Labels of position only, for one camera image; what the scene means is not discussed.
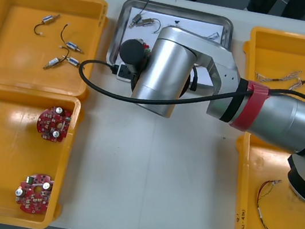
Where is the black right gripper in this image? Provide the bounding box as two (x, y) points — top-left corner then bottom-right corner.
(129, 55), (151, 92)

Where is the round red circuit board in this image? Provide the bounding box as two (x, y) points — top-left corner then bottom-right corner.
(138, 40), (155, 60)
(34, 103), (73, 145)
(11, 169), (55, 217)

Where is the steel tray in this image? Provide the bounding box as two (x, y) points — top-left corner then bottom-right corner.
(103, 0), (237, 89)

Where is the small metal solenoid blue label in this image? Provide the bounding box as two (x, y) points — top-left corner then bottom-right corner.
(57, 22), (88, 54)
(64, 55), (81, 69)

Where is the white sheet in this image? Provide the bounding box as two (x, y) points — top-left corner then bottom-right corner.
(119, 5), (225, 88)

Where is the yellow-orange plastic bin with handwriting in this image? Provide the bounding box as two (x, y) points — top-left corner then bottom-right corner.
(223, 132), (305, 229)

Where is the pale grey right wrist camera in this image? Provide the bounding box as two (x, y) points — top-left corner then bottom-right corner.
(115, 62), (136, 84)

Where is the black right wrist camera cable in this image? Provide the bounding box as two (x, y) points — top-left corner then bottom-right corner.
(75, 56), (305, 129)

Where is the red green-yellow wire harness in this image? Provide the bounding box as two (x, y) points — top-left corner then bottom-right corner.
(252, 177), (305, 229)

